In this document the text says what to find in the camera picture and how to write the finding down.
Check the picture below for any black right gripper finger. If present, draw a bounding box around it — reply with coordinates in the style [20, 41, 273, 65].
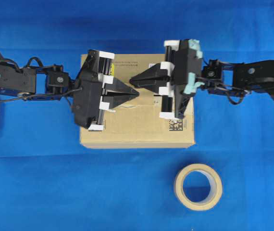
[129, 62, 173, 83]
[132, 78, 174, 94]

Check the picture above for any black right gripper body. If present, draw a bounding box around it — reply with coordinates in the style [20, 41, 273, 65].
[159, 39, 203, 119]

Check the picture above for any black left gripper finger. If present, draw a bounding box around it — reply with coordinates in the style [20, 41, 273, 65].
[100, 92, 139, 111]
[103, 76, 139, 94]

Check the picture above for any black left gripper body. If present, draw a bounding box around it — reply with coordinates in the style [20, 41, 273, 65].
[72, 50, 115, 131]

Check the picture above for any brown cardboard box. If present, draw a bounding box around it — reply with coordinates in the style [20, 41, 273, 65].
[79, 53, 196, 149]

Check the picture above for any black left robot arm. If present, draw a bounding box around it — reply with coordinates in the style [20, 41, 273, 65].
[0, 50, 139, 131]

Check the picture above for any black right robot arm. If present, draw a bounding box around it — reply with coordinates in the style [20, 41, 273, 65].
[129, 39, 274, 120]

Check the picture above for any beige masking tape roll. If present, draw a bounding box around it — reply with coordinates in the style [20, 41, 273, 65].
[174, 164, 223, 211]

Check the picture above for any blue table cloth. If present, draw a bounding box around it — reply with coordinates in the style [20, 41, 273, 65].
[0, 0, 274, 231]

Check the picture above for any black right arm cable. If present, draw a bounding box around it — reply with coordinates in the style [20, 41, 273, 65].
[199, 60, 253, 105]

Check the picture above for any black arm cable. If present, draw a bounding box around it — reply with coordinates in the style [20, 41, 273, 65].
[0, 56, 83, 104]
[199, 60, 253, 105]

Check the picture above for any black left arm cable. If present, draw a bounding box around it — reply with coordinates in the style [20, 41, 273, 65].
[0, 56, 83, 104]

